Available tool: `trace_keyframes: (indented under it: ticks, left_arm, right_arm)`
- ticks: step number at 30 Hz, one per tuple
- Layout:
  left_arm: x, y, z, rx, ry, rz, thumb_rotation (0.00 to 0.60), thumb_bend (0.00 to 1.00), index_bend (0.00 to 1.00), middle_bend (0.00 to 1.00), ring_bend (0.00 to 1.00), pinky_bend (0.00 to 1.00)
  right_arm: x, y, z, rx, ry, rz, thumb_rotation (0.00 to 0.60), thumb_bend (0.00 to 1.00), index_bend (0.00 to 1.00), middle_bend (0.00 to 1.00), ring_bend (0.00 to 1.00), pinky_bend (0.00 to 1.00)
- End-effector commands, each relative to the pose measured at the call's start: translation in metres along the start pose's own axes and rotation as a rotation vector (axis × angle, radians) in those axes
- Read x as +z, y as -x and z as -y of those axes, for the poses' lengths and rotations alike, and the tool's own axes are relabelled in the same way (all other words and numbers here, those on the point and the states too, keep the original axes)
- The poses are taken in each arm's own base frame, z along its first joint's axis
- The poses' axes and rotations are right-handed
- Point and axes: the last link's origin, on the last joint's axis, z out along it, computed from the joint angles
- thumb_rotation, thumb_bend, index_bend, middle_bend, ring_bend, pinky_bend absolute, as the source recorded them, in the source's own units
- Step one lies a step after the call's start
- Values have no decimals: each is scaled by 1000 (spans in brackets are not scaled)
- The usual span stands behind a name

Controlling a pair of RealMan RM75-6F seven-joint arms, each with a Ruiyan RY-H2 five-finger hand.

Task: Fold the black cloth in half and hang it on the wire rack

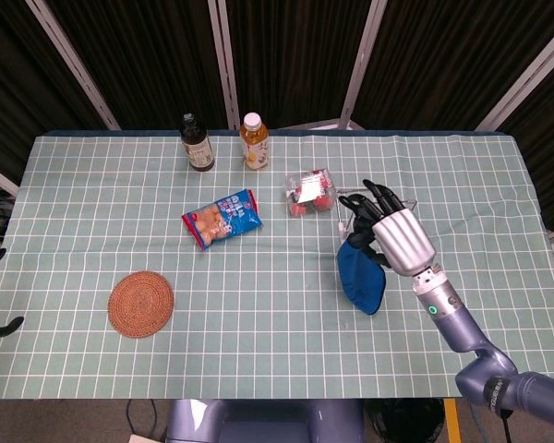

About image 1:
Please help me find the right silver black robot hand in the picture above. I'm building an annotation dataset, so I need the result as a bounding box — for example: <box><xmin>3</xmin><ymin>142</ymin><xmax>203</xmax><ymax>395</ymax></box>
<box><xmin>337</xmin><ymin>178</ymin><xmax>438</xmax><ymax>278</ymax></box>

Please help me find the round woven rattan coaster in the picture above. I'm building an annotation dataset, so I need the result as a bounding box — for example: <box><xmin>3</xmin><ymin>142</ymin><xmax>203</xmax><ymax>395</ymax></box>
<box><xmin>107</xmin><ymin>270</ymin><xmax>175</xmax><ymax>340</ymax></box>

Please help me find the wire rack with white feet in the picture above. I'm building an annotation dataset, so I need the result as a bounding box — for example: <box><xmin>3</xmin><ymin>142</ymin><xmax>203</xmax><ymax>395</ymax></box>
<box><xmin>335</xmin><ymin>185</ymin><xmax>419</xmax><ymax>245</ymax></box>

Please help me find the blue snack bag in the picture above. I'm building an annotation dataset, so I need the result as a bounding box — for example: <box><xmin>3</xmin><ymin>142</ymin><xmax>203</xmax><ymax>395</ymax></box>
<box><xmin>181</xmin><ymin>187</ymin><xmax>263</xmax><ymax>252</ymax></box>

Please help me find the green checked tablecloth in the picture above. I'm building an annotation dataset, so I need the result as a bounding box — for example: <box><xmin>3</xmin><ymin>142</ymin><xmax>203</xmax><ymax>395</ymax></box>
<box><xmin>0</xmin><ymin>133</ymin><xmax>554</xmax><ymax>401</ymax></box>

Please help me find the black bin bag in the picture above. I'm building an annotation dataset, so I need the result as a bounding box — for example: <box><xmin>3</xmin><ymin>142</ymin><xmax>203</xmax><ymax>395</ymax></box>
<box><xmin>364</xmin><ymin>399</ymin><xmax>446</xmax><ymax>443</ymax></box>

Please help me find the dark blue cloth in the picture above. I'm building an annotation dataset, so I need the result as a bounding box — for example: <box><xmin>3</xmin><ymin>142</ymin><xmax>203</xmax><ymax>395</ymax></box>
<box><xmin>335</xmin><ymin>237</ymin><xmax>388</xmax><ymax>317</ymax></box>

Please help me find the yellow tea bottle white cap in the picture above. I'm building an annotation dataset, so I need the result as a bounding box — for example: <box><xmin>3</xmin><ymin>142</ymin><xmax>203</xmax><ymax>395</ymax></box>
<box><xmin>238</xmin><ymin>112</ymin><xmax>270</xmax><ymax>171</ymax></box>

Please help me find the white partition frame post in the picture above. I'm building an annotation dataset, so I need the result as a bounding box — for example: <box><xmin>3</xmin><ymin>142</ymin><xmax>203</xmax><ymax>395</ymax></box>
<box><xmin>339</xmin><ymin>0</ymin><xmax>389</xmax><ymax>130</ymax></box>
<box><xmin>207</xmin><ymin>0</ymin><xmax>241</xmax><ymax>131</ymax></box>
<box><xmin>25</xmin><ymin>0</ymin><xmax>121</xmax><ymax>131</ymax></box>
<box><xmin>475</xmin><ymin>18</ymin><xmax>554</xmax><ymax>133</ymax></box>

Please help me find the purple robot torso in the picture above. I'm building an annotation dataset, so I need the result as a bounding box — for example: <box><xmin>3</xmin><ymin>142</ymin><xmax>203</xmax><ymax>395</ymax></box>
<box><xmin>165</xmin><ymin>399</ymin><xmax>366</xmax><ymax>443</ymax></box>

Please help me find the clear box with red items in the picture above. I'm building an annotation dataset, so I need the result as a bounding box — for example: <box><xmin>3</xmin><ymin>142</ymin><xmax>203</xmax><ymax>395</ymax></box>
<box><xmin>283</xmin><ymin>168</ymin><xmax>341</xmax><ymax>219</ymax></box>

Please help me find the dark glass bottle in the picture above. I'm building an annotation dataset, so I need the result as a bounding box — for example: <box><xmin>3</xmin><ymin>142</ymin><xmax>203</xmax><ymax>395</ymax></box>
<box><xmin>180</xmin><ymin>113</ymin><xmax>216</xmax><ymax>173</ymax></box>

